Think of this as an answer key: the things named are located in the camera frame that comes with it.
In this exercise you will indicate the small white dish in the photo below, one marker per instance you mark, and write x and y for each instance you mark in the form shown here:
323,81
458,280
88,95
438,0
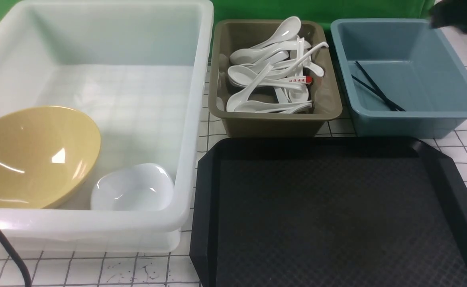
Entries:
143,187

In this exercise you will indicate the black chopstick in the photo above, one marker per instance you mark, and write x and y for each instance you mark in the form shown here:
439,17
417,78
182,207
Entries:
390,104
375,86

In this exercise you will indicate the tan noodle bowl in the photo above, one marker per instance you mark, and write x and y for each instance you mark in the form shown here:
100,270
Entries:
46,154

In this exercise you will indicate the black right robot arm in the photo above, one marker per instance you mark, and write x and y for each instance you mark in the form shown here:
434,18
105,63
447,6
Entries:
449,13

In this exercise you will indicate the white soup spoon front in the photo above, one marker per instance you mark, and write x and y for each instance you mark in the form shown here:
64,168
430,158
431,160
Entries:
254,106

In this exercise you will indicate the white soup spoon left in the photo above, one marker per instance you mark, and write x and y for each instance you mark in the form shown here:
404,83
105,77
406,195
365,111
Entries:
247,89

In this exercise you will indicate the white spoon red label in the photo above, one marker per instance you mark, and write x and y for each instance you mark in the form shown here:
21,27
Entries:
291,82

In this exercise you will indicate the olive brown spoon bin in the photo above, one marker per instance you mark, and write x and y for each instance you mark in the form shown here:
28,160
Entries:
232,44

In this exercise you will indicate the white soup spoon top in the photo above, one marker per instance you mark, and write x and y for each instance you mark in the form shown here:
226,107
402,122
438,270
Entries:
287,30

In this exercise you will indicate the large translucent white plastic bin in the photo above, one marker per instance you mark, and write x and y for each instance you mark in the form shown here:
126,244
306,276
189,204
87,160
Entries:
138,69

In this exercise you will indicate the black serving tray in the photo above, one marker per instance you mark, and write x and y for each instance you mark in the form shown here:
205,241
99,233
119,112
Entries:
329,212

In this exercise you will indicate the blue plastic bin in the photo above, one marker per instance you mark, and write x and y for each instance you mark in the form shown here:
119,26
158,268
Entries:
415,67

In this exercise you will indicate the green backdrop cloth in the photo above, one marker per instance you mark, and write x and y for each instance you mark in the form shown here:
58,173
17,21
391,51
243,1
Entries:
320,11

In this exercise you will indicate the white soup spoon long handle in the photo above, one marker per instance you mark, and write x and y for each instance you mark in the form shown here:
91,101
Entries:
305,60

